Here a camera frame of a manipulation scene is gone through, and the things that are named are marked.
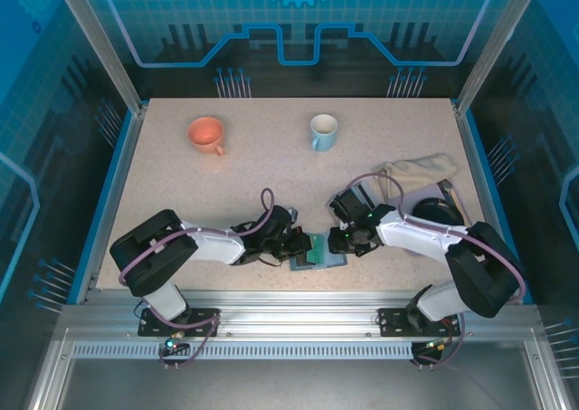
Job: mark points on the teal card holder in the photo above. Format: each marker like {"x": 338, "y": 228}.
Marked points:
{"x": 337, "y": 260}

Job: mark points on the green card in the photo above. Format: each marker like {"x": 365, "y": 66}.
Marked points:
{"x": 319, "y": 249}

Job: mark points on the beige cloth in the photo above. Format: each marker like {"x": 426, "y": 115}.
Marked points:
{"x": 425, "y": 168}

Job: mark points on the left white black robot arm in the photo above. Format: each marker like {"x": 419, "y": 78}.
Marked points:
{"x": 212, "y": 245}

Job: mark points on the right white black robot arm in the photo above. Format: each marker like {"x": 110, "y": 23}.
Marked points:
{"x": 416, "y": 235}

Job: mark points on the black bowl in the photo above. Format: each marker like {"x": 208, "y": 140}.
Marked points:
{"x": 436, "y": 211}

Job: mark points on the light blue mug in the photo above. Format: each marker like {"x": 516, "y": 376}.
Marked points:
{"x": 323, "y": 127}

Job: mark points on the orange cup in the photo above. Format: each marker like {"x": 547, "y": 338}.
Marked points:
{"x": 205, "y": 131}

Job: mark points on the metal bottom panel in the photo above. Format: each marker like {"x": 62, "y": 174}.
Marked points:
{"x": 289, "y": 383}

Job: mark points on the right small LED board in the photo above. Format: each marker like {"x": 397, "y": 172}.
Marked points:
{"x": 436, "y": 346}

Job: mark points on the small led board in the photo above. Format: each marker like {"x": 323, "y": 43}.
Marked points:
{"x": 436, "y": 346}
{"x": 172, "y": 345}

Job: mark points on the left small LED board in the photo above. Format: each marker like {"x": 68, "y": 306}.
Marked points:
{"x": 172, "y": 345}

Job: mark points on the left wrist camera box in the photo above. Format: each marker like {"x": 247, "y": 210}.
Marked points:
{"x": 292, "y": 212}

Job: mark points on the aluminium front rail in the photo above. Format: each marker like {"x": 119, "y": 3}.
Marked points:
{"x": 294, "y": 315}

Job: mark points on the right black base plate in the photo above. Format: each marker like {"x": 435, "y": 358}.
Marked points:
{"x": 393, "y": 324}

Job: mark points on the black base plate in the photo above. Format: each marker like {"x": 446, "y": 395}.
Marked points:
{"x": 203, "y": 324}
{"x": 393, "y": 324}

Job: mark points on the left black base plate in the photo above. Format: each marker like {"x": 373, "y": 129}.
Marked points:
{"x": 203, "y": 324}

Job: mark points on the right aluminium side rail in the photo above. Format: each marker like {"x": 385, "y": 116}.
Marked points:
{"x": 478, "y": 179}

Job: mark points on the aluminium side rail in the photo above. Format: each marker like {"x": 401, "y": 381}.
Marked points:
{"x": 123, "y": 179}
{"x": 478, "y": 179}

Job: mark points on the left aluminium side rail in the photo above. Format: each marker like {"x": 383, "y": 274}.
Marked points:
{"x": 123, "y": 179}

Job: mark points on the right aluminium frame post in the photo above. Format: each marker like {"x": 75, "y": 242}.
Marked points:
{"x": 493, "y": 48}

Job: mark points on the aluminium frame post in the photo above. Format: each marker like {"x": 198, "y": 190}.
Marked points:
{"x": 493, "y": 48}
{"x": 104, "y": 48}

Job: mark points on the left aluminium frame post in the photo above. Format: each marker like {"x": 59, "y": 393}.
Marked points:
{"x": 104, "y": 48}

